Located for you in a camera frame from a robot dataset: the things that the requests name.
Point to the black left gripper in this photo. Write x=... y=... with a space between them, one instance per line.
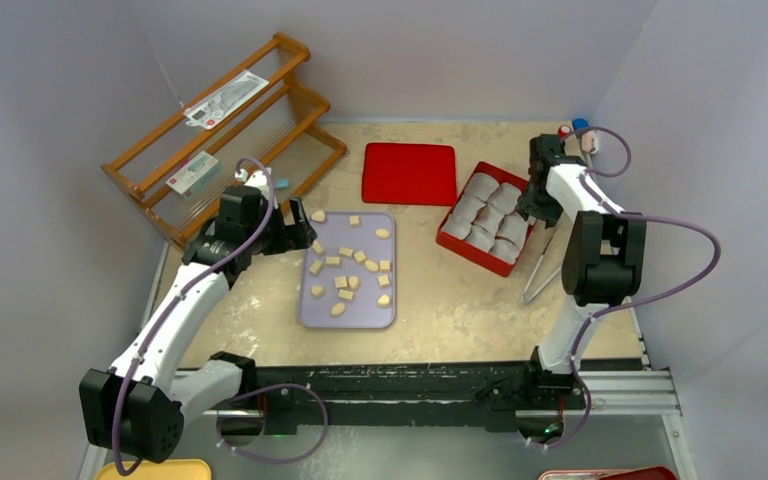
x=290 y=237

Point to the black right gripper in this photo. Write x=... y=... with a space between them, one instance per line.
x=538 y=206

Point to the red chocolate box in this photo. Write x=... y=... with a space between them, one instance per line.
x=483 y=225

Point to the metal tongs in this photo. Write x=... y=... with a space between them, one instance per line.
x=532 y=290

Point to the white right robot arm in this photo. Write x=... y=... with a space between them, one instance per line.
x=603 y=261

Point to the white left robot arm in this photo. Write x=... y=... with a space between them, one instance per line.
x=137 y=406

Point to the rectangular white chocolate left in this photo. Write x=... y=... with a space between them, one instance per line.
x=318 y=248

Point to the rectangular chocolate lower left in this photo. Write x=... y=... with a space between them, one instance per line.
x=315 y=268

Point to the rectangular chocolate middle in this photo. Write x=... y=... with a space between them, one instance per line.
x=333 y=261

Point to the oval swirl chocolate centre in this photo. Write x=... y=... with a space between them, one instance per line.
x=371 y=266

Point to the rectangular chocolate bottom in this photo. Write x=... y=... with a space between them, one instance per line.
x=346 y=295

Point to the oval swirl chocolate bottom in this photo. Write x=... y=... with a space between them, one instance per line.
x=337 y=309

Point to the white blister pack upper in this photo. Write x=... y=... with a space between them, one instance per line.
x=227 y=99

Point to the red black stamp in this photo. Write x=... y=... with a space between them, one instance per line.
x=564 y=132

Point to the lavender plastic tray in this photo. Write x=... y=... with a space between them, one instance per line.
x=362 y=312

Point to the wooden two-tier rack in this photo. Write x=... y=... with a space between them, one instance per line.
x=279 y=127

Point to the red box lid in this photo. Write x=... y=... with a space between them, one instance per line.
x=409 y=174

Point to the boxed item on rack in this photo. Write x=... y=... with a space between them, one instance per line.
x=194 y=175

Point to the yellow tray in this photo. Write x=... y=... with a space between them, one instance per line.
x=173 y=469

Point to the red tray corner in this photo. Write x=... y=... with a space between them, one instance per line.
x=647 y=473

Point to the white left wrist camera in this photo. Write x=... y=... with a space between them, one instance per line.
x=260 y=179

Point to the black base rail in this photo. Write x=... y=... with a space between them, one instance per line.
x=499 y=397

